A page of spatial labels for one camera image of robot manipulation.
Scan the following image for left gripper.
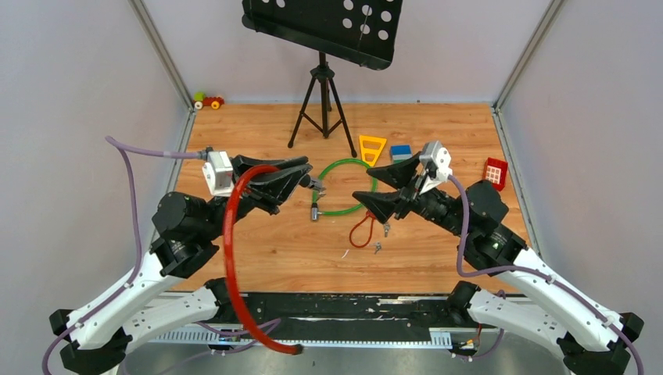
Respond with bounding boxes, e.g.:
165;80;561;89
203;152;317;239

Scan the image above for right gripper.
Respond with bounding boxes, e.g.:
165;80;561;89
352;153;470;238

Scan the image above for red padlock with thin cable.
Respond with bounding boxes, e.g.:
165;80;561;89
348;211;375;248

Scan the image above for thick red cable lock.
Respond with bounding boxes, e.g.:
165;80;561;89
222;165;304;355

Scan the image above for keys of red lock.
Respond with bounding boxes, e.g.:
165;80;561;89
315;189;326;203

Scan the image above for green cable lock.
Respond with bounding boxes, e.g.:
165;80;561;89
311;159;370;221

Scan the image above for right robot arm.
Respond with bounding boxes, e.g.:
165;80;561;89
353;149;645;374

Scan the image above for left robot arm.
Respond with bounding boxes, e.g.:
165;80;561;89
49;151;321;374

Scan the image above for blue green stacked blocks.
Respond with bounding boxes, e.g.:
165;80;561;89
389;145;413;163

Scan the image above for yellow triangular plastic piece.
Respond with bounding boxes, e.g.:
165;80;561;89
359;134;387;167

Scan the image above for toy car red green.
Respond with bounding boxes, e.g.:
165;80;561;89
193;91;225;110

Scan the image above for red window block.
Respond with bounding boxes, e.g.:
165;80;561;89
483;158;509;191

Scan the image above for black music stand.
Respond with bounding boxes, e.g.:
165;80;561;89
242;0;403;156

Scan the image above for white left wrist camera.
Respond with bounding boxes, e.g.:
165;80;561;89
199;148;235;198

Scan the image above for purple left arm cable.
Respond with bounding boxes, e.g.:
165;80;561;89
41;136;283;375

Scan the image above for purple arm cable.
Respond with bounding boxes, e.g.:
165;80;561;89
447;174;645;375
41;136;283;375

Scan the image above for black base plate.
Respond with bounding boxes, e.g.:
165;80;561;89
243;293;478;344

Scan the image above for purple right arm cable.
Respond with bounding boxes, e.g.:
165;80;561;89
447;174;645;375

